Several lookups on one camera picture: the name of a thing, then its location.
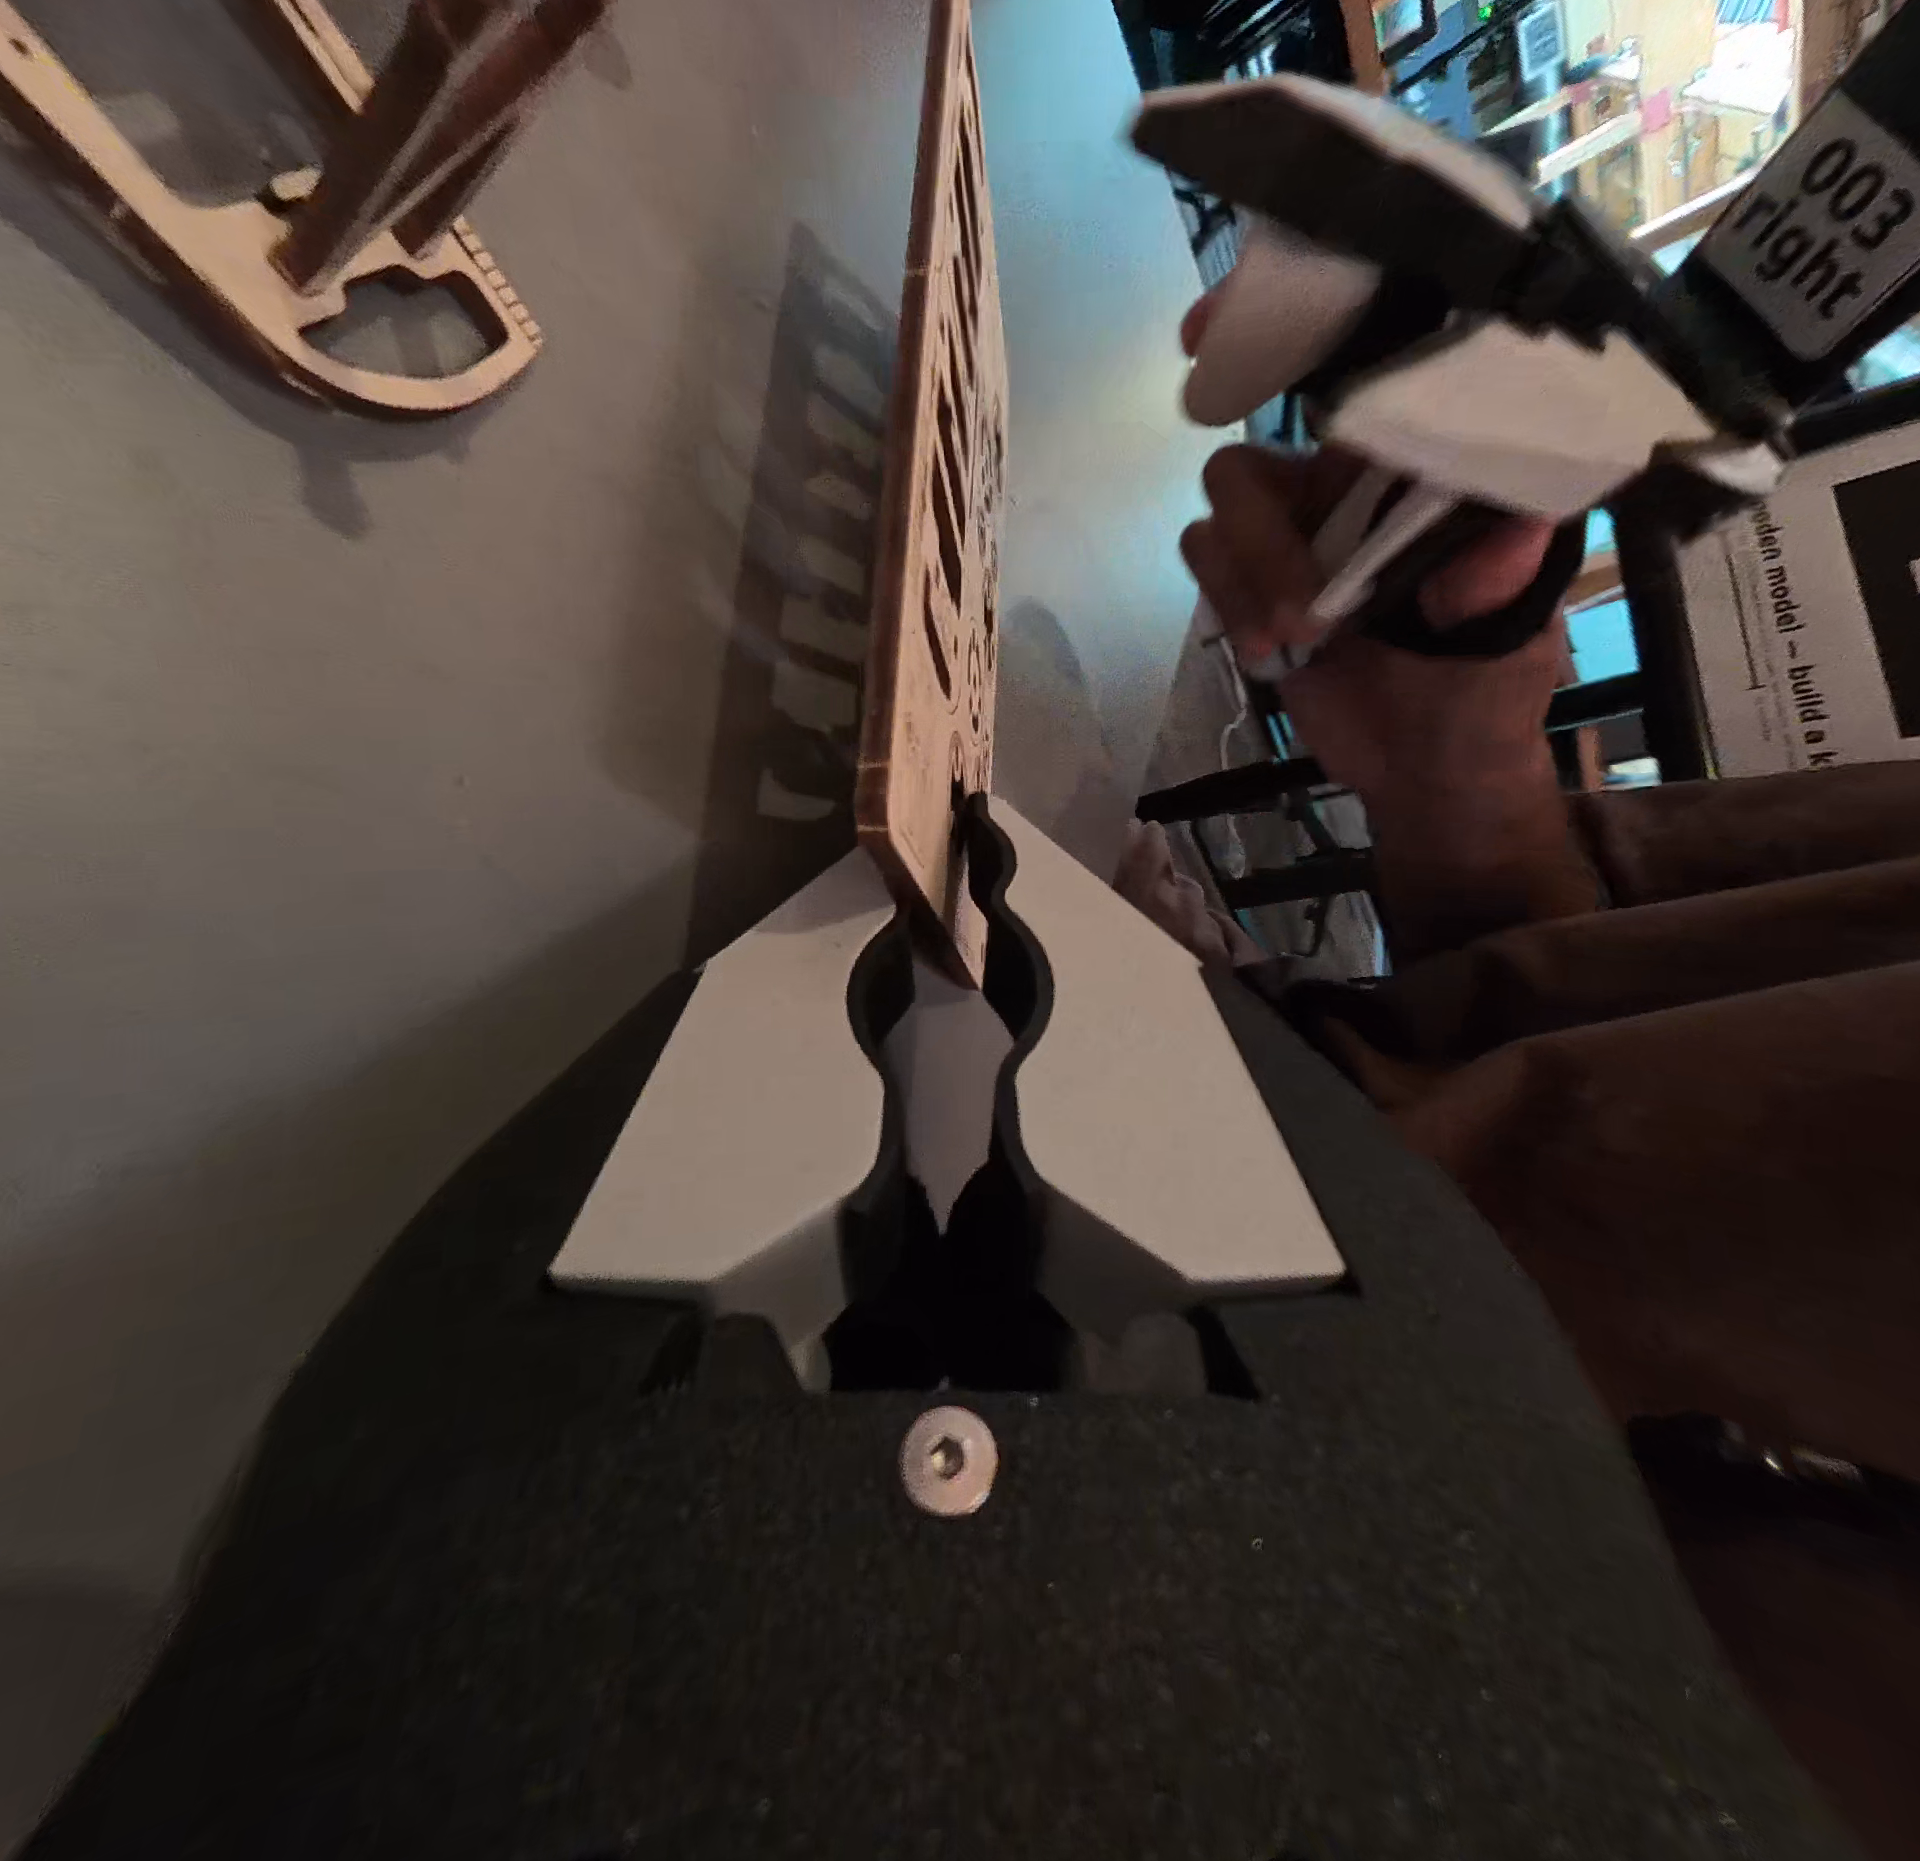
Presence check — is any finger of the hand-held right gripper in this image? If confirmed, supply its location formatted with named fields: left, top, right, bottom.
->
left=1316, top=316, right=1793, bottom=524
left=1127, top=73, right=1555, bottom=271

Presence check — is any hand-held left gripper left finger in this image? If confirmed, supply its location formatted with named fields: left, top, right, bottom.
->
left=549, top=841, right=919, bottom=1394

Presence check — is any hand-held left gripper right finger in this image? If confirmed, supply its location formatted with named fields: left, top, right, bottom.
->
left=950, top=790, right=1350, bottom=1394

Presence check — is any wooden wing part sheet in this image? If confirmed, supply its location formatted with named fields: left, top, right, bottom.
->
left=859, top=0, right=1010, bottom=994

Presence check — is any wooden airplane model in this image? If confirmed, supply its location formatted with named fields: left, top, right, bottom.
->
left=0, top=0, right=616, bottom=428

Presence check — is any grey desk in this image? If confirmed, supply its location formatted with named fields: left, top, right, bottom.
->
left=0, top=0, right=1292, bottom=1849

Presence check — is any person's right hand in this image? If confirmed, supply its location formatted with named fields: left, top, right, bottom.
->
left=1180, top=442, right=1593, bottom=783

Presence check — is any person's brown clothing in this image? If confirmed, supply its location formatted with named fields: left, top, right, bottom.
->
left=1289, top=759, right=1920, bottom=1861

